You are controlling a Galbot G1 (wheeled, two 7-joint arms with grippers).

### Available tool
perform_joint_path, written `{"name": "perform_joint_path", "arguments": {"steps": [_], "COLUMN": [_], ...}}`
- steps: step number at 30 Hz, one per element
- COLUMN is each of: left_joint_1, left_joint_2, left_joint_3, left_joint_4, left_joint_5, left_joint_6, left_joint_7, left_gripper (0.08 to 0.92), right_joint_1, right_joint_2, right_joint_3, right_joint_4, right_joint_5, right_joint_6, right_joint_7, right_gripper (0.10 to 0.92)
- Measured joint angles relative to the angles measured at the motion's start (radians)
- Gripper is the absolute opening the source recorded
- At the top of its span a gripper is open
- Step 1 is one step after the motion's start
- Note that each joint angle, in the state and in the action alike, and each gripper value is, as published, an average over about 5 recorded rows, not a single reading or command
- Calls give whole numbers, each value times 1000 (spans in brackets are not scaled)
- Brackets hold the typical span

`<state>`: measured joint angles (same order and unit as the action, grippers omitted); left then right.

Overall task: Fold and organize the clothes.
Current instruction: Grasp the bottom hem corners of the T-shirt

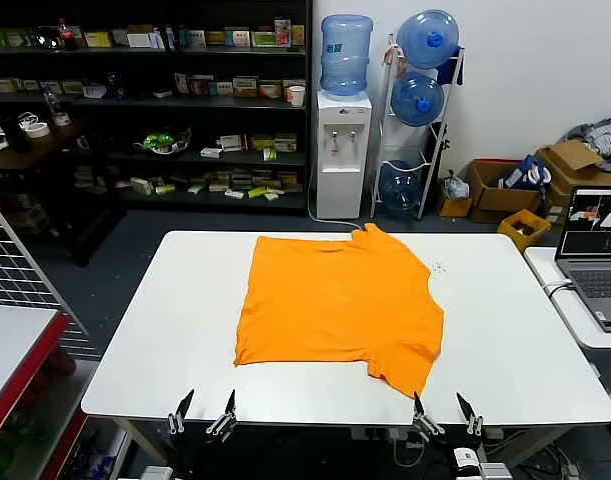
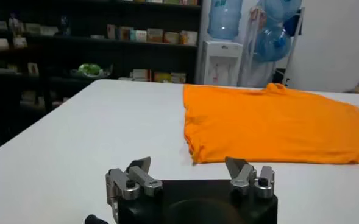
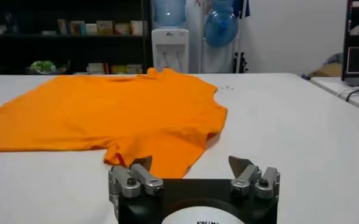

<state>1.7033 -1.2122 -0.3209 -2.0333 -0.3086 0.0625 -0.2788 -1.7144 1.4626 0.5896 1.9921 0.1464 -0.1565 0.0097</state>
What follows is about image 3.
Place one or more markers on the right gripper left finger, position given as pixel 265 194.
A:
pixel 136 181

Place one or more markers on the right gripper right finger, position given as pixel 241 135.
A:
pixel 252 181

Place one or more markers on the orange t-shirt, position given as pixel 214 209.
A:
pixel 106 115

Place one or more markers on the pile of grey clothes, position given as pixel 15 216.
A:
pixel 334 59

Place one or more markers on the yellow and green carton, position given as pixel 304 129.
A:
pixel 134 69
pixel 105 27
pixel 119 69

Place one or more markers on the black clamp on rack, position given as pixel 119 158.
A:
pixel 240 62

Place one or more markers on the red and white carton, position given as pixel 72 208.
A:
pixel 96 68
pixel 78 28

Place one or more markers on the white side table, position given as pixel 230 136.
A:
pixel 334 85

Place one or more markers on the large cardboard box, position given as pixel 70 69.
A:
pixel 325 71

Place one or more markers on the white water dispenser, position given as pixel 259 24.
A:
pixel 170 50

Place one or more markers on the black metal shelf unit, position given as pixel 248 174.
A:
pixel 75 48

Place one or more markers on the bowl of green fruit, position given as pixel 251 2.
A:
pixel 43 66

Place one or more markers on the orange and white carton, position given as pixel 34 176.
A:
pixel 122 29

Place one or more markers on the pale carton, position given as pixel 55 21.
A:
pixel 138 27

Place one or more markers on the white and blue carton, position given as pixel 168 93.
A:
pixel 91 29

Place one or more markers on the narrow white carton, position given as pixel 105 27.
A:
pixel 62 26

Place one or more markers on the labelled blue water jug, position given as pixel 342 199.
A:
pixel 170 12

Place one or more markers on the flat white carton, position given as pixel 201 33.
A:
pixel 48 32

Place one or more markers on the dark blue cloth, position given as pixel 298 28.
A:
pixel 241 7

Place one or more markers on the dark blue bottle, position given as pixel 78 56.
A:
pixel 11 22

